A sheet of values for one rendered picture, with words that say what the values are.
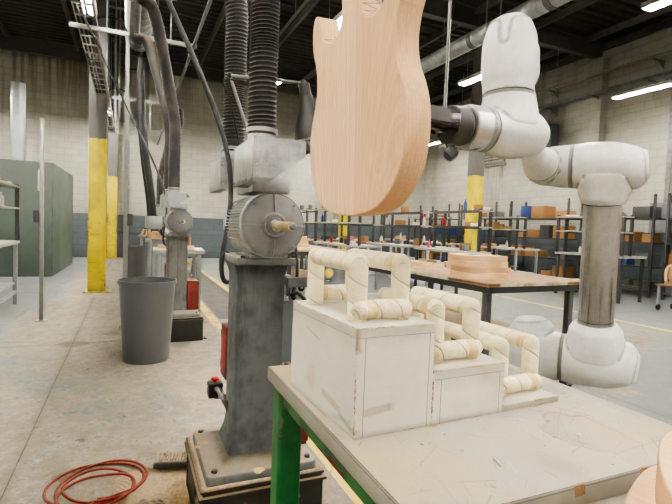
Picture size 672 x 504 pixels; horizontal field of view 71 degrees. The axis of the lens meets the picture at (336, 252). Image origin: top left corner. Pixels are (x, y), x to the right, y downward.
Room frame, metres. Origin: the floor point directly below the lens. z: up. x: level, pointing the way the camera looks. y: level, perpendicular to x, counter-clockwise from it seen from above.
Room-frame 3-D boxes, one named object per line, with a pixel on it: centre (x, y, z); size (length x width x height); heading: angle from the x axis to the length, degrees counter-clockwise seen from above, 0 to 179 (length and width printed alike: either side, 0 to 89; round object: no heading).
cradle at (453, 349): (0.84, -0.22, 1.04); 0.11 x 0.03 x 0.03; 117
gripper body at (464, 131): (0.93, -0.20, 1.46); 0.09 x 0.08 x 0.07; 116
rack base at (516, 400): (0.99, -0.32, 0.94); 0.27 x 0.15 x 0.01; 27
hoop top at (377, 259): (0.87, -0.07, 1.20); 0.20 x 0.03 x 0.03; 26
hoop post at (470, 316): (0.87, -0.25, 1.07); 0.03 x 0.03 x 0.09
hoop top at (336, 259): (0.84, 0.00, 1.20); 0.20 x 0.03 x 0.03; 26
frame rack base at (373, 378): (0.86, -0.04, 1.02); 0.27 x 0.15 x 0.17; 27
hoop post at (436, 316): (0.83, -0.18, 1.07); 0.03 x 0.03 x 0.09
